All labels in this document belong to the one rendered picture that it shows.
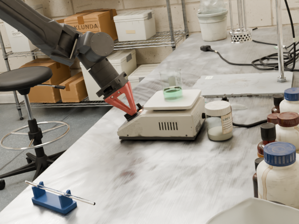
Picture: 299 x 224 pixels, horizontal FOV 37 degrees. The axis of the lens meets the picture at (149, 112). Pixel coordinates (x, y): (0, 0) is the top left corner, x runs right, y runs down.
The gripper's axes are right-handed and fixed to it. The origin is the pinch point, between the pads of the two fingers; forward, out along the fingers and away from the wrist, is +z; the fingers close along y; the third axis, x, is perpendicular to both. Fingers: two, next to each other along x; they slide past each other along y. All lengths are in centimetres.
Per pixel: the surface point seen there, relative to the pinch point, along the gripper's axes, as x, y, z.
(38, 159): 102, 126, 5
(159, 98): -7.3, 0.6, 1.3
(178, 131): -7.9, -6.0, 9.6
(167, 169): -4.4, -19.0, 12.2
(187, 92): -13.4, 3.0, 4.4
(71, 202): 10.7, -31.9, 4.2
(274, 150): -27, -41, 13
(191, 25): -3, 244, -2
